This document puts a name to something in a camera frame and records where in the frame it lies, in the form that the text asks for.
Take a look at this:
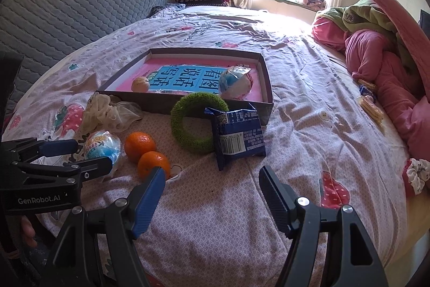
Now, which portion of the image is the blue egg-shaped toy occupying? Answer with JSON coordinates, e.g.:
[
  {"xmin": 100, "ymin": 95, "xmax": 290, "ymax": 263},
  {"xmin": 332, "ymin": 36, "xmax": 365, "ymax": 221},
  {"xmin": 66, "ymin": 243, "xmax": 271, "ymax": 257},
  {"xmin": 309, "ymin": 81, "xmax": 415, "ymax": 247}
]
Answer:
[{"xmin": 84, "ymin": 130, "xmax": 121, "ymax": 170}]

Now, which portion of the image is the yellow biscuit packet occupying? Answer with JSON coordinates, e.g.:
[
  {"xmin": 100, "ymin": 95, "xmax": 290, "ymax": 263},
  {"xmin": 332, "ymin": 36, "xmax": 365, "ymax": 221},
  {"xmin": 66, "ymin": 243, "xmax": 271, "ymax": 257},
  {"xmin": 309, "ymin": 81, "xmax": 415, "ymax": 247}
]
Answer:
[{"xmin": 357, "ymin": 95, "xmax": 385, "ymax": 123}]

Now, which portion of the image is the green blanket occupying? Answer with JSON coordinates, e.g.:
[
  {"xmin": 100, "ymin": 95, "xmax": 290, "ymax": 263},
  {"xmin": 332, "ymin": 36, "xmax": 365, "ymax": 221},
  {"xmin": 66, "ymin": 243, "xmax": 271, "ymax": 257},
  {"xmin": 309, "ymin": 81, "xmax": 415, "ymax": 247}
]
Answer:
[{"xmin": 316, "ymin": 0, "xmax": 417, "ymax": 72}]

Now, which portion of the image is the black television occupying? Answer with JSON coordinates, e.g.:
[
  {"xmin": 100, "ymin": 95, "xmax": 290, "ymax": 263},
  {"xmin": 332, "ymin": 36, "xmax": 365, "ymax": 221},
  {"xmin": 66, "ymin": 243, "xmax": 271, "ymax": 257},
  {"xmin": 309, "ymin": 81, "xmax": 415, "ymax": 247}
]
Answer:
[{"xmin": 418, "ymin": 9, "xmax": 430, "ymax": 39}]

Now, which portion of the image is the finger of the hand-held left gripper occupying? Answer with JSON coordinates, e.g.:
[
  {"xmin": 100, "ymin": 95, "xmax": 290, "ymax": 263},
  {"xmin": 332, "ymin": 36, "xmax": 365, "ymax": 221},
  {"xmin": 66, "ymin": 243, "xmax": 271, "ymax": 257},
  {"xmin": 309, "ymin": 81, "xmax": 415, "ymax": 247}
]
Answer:
[
  {"xmin": 9, "ymin": 157, "xmax": 113, "ymax": 187},
  {"xmin": 0, "ymin": 137, "xmax": 79, "ymax": 164}
]

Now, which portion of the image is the grey quilted headboard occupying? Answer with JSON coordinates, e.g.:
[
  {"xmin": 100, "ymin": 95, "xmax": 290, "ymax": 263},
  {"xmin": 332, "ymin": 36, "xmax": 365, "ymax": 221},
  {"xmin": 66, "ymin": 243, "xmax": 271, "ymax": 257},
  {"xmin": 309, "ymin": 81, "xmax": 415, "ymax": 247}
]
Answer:
[{"xmin": 0, "ymin": 0, "xmax": 175, "ymax": 126}]

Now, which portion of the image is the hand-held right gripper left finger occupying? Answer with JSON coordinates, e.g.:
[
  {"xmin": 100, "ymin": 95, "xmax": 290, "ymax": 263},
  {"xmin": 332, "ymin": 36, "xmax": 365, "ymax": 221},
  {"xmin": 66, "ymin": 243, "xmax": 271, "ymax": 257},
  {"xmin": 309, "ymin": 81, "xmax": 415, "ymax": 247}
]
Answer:
[{"xmin": 44, "ymin": 166, "xmax": 167, "ymax": 287}]

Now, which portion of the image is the pink fleece blanket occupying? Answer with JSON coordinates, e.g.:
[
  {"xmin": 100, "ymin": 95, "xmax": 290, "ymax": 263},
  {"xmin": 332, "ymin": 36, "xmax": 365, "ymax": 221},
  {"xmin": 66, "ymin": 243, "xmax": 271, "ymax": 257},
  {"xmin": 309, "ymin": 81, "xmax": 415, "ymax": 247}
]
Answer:
[{"xmin": 312, "ymin": 16, "xmax": 430, "ymax": 166}]

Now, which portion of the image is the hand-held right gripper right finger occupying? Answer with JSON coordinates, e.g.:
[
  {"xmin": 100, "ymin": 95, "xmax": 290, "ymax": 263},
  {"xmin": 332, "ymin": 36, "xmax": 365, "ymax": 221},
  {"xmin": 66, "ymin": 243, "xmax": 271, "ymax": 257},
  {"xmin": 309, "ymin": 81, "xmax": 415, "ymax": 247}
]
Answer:
[{"xmin": 259, "ymin": 165, "xmax": 390, "ymax": 287}]

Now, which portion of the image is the cream scrunchie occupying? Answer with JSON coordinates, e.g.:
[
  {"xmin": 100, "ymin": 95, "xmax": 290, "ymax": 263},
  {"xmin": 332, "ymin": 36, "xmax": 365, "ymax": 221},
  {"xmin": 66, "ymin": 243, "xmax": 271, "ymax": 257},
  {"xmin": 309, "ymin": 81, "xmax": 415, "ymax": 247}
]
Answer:
[{"xmin": 81, "ymin": 94, "xmax": 143, "ymax": 134}]

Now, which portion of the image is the small beige toy ball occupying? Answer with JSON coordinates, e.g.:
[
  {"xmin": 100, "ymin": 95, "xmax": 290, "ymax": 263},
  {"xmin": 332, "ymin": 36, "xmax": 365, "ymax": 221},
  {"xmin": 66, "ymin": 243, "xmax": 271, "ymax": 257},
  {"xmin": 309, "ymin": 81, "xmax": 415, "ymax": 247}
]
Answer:
[{"xmin": 132, "ymin": 77, "xmax": 150, "ymax": 93}]

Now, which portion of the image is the shallow cardboard box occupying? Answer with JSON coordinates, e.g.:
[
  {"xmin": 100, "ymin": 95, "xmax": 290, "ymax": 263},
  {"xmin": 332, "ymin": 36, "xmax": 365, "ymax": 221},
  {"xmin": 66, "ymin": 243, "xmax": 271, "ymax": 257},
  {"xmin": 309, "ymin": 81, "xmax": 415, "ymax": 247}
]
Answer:
[{"xmin": 96, "ymin": 48, "xmax": 274, "ymax": 126}]

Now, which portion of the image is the pink quilted quilt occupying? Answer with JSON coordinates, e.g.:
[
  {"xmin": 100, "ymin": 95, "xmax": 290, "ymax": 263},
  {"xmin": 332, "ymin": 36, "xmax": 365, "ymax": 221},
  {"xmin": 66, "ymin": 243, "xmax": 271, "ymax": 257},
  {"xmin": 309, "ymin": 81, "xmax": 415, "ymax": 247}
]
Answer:
[{"xmin": 345, "ymin": 0, "xmax": 430, "ymax": 113}]

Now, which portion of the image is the pink and blue book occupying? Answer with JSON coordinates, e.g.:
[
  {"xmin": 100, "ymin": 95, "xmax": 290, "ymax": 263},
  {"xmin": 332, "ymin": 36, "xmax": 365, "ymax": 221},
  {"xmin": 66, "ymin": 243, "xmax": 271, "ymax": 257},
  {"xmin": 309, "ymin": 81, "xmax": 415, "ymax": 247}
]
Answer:
[{"xmin": 111, "ymin": 58, "xmax": 264, "ymax": 102}]

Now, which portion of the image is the person's left hand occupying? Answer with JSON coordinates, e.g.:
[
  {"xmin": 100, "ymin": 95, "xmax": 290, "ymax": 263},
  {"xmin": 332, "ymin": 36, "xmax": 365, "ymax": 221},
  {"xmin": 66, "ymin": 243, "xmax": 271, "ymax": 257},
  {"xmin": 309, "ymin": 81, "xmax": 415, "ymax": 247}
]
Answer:
[{"xmin": 19, "ymin": 216, "xmax": 38, "ymax": 249}]

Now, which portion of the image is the dark blue floral cloth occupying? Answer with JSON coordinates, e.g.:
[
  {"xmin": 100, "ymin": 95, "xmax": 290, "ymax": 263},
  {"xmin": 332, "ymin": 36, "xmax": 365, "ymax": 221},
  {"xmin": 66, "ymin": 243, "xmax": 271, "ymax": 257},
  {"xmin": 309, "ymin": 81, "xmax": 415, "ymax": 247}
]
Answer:
[{"xmin": 151, "ymin": 4, "xmax": 186, "ymax": 17}]

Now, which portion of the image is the green fuzzy ring scrunchie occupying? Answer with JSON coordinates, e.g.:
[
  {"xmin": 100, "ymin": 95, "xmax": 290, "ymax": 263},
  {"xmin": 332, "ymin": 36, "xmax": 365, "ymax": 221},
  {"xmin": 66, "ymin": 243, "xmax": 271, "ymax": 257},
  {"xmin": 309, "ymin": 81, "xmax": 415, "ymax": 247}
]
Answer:
[{"xmin": 170, "ymin": 93, "xmax": 230, "ymax": 153}]

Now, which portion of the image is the white red floral scrunchie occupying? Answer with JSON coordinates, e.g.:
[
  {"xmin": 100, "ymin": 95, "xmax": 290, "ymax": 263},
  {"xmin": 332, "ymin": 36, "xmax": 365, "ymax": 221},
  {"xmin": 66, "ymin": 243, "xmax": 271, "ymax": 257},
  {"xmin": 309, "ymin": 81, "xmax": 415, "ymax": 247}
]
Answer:
[{"xmin": 405, "ymin": 157, "xmax": 430, "ymax": 195}]

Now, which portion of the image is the tangerine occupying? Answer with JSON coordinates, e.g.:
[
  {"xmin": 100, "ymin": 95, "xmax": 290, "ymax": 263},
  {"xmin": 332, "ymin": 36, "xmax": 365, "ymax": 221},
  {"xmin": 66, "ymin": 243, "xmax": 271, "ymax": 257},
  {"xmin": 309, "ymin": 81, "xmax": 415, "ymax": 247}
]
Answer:
[
  {"xmin": 124, "ymin": 132, "xmax": 157, "ymax": 164},
  {"xmin": 138, "ymin": 151, "xmax": 171, "ymax": 180}
]

